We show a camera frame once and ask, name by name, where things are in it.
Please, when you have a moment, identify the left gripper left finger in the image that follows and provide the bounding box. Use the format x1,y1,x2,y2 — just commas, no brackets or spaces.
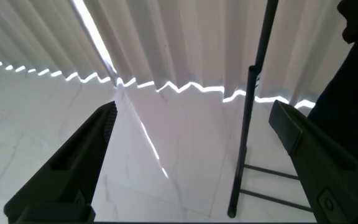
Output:
3,101,119,223

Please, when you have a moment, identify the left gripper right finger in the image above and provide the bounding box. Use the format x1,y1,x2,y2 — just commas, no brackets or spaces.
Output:
268,99,358,223

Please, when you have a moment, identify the black garment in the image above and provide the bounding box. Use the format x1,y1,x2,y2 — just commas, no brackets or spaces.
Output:
308,0,358,175

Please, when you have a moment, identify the black clothes rack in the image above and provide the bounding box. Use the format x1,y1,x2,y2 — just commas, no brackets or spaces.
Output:
227,0,314,218

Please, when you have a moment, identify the white curtain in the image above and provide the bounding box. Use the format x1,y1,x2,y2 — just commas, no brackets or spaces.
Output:
0,0,354,110

